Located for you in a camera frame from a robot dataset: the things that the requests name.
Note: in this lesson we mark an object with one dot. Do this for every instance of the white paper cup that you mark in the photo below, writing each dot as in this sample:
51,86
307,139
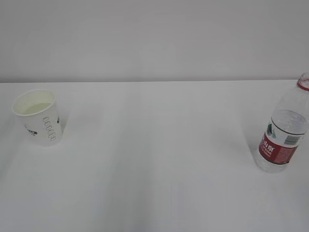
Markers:
37,111

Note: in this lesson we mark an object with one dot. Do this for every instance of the clear water bottle red label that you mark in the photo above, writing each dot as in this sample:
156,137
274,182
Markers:
286,129

